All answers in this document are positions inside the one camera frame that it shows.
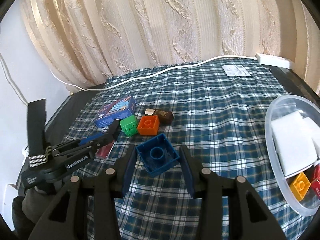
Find green toy brick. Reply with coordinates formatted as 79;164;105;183
120;115;138;137

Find maroon small box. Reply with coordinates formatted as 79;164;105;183
95;140;115;160

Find blue card box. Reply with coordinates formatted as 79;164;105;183
94;96;136;128

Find orange toy brick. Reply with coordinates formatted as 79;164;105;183
137;115;160;136

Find blue toy brick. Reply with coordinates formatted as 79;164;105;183
136;133;180;178

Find brown small bottle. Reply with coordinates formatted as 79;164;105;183
144;108;174;124

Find gloved left hand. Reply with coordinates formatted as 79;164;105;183
12;189;55;239

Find yellow toy brick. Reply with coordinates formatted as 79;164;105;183
290;172;311;202

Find clear plastic bowl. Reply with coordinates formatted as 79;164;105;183
265;95;319;217

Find red card box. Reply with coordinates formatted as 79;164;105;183
311;165;320;197

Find white foam block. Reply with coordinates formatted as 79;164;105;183
271;111;317;178

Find beige patterned curtain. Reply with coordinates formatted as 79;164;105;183
21;0;319;93

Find plaid blue tablecloth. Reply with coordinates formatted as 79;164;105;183
64;58;312;239

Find white paper label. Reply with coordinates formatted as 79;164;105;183
222;64;251;77

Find white power strip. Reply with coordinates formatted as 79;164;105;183
255;53;295;70

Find black wrist strap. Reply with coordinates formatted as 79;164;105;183
26;99;49;168

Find white power cable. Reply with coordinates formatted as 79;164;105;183
48;55;258;92

